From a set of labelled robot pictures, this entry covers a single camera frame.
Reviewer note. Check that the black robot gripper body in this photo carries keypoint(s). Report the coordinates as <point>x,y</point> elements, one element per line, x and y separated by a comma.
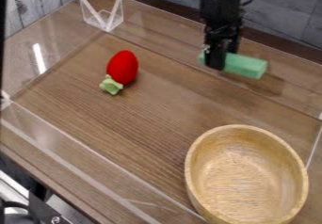
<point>222,16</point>

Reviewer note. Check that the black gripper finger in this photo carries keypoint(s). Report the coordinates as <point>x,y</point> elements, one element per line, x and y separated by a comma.
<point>216,53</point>
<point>234,41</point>

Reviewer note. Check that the green rectangular block stick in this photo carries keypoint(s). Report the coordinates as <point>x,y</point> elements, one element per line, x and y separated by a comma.
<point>244,65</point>

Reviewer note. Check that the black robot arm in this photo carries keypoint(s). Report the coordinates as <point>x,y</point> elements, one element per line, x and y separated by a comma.
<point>224,24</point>

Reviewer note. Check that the wooden brown bowl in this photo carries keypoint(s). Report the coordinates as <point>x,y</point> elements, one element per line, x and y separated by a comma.
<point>245,176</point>

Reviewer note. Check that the red toy strawberry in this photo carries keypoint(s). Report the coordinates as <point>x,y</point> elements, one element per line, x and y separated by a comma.
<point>121,72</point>

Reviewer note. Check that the black clamp under table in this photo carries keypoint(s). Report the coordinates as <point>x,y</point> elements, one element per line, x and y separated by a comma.
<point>34,212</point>

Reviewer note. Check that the clear acrylic tray enclosure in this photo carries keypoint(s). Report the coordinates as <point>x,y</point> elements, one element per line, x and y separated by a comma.
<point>109,151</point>

